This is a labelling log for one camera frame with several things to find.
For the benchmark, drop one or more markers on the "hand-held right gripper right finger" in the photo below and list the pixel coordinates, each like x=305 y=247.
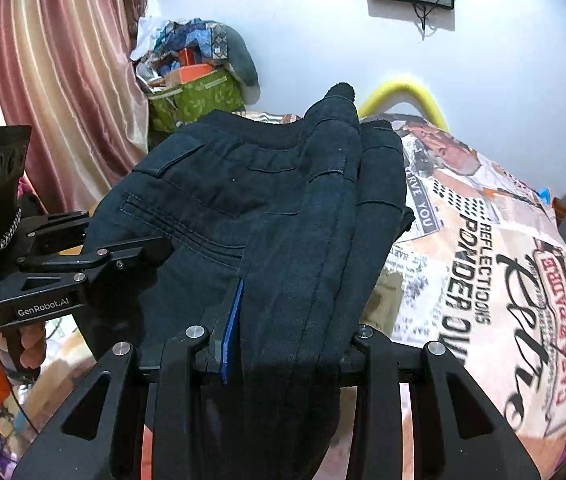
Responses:
x=368 y=345

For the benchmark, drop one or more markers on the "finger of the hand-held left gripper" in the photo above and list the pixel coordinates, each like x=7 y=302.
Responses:
x=133 y=255
x=58 y=230

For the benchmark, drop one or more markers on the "person's left hand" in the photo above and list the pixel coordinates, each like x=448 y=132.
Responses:
x=33 y=345

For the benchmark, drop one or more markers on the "black pants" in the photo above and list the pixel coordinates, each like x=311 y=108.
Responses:
x=263 y=200

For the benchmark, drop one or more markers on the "wooden bed frame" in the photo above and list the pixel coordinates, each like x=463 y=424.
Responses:
x=562 y=207

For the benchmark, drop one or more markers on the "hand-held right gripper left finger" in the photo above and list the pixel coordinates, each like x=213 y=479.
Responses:
x=230 y=330

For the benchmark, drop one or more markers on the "orange box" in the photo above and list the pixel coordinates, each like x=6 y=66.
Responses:
x=193 y=72

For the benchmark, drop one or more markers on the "yellow foam tube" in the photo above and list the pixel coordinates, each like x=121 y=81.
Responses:
x=403 y=82

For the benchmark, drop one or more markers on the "green patterned storage bag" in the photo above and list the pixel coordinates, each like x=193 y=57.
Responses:
x=203 y=95

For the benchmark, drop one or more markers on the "printed bedsheet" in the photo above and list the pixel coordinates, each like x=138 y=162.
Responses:
x=488 y=240

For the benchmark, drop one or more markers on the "striped pink curtain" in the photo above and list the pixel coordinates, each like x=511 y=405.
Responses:
x=38 y=85

